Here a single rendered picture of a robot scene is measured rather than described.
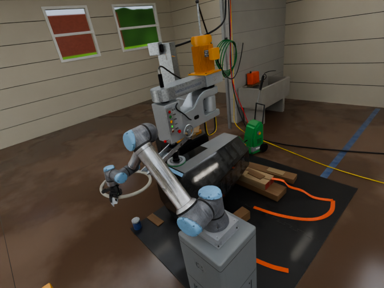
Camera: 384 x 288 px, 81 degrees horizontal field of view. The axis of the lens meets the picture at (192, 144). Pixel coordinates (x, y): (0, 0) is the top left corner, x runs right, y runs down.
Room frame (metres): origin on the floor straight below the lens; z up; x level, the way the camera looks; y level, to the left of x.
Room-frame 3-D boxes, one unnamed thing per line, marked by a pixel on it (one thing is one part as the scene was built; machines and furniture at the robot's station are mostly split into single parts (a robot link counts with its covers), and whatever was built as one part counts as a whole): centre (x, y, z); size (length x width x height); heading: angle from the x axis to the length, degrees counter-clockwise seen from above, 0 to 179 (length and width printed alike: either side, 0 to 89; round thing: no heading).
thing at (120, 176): (1.56, 0.62, 1.17); 0.12 x 0.12 x 0.09; 48
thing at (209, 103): (2.74, -0.27, 1.32); 0.19 x 0.19 x 0.20
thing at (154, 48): (3.15, 0.27, 2.00); 0.20 x 0.18 x 0.15; 39
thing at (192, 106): (2.54, -0.09, 1.28); 0.74 x 0.23 x 0.49; 133
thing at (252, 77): (5.44, -1.71, 1.00); 0.50 x 0.22 x 0.33; 130
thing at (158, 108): (2.34, 0.15, 1.30); 0.36 x 0.22 x 0.45; 133
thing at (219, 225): (1.17, -0.08, 0.98); 0.19 x 0.19 x 0.10
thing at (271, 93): (5.36, -1.94, 0.43); 1.30 x 0.62 x 0.86; 130
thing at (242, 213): (2.00, -0.41, 0.07); 0.30 x 0.12 x 0.12; 123
